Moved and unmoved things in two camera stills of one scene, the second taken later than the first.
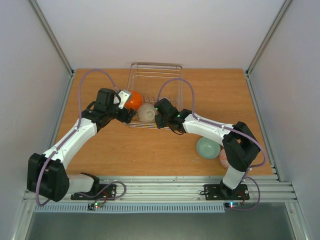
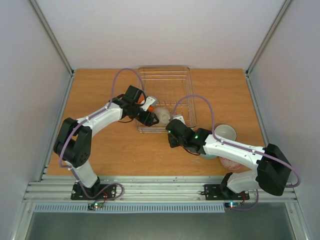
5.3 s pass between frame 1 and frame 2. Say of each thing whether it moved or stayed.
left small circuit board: stayed
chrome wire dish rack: moved
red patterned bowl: stayed
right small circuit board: stayed
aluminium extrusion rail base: stayed
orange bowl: moved
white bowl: moved
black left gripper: moved
